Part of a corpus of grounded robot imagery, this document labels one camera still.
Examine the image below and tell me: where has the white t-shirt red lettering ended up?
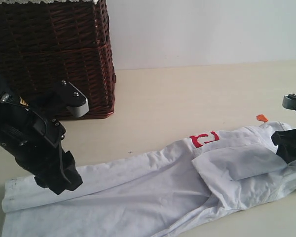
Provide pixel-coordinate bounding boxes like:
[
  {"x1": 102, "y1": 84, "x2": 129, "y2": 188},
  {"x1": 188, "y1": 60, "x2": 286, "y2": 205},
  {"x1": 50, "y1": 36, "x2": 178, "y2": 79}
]
[{"x1": 2, "y1": 121, "x2": 296, "y2": 237}]

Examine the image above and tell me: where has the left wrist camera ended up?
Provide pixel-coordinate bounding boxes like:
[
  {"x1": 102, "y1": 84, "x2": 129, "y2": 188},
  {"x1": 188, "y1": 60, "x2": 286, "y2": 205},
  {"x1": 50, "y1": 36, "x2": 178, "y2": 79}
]
[{"x1": 39, "y1": 80, "x2": 89, "y2": 118}]

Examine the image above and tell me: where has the dark brown wicker basket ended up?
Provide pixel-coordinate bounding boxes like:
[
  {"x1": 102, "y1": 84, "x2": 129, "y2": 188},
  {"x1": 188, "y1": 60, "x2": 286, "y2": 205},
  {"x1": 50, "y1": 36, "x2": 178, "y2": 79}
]
[{"x1": 0, "y1": 0, "x2": 116, "y2": 119}]

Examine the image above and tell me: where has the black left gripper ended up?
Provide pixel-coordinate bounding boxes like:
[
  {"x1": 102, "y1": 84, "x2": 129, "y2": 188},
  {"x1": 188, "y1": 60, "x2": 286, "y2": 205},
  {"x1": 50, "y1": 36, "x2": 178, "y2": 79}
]
[{"x1": 0, "y1": 93, "x2": 83, "y2": 195}]

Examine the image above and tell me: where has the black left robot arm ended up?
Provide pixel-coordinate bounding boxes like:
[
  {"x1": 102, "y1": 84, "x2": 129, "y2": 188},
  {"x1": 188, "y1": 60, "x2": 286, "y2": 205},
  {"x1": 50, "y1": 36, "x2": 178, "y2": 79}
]
[{"x1": 0, "y1": 75, "x2": 89, "y2": 195}]

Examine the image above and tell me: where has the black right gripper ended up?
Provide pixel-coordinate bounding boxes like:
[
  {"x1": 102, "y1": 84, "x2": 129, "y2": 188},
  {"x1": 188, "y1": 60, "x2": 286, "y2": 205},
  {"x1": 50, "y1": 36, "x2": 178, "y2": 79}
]
[{"x1": 271, "y1": 129, "x2": 296, "y2": 163}]

